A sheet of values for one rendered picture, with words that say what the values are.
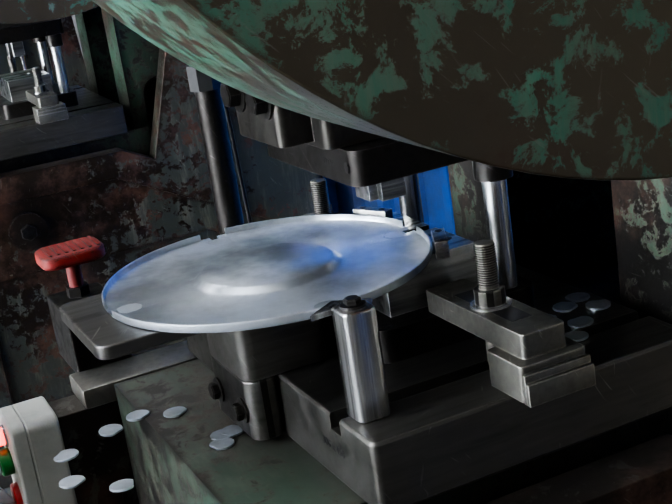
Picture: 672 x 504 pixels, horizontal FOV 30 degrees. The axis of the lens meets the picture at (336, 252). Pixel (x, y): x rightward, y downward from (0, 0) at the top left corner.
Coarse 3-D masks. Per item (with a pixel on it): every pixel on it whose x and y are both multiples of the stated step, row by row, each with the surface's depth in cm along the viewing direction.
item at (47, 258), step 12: (72, 240) 138; (84, 240) 137; (96, 240) 137; (36, 252) 136; (48, 252) 134; (60, 252) 134; (72, 252) 133; (84, 252) 134; (96, 252) 134; (48, 264) 132; (60, 264) 133; (72, 264) 133; (72, 276) 136
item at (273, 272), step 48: (192, 240) 121; (240, 240) 120; (288, 240) 118; (336, 240) 115; (384, 240) 113; (144, 288) 110; (192, 288) 108; (240, 288) 104; (288, 288) 104; (336, 288) 102; (384, 288) 99
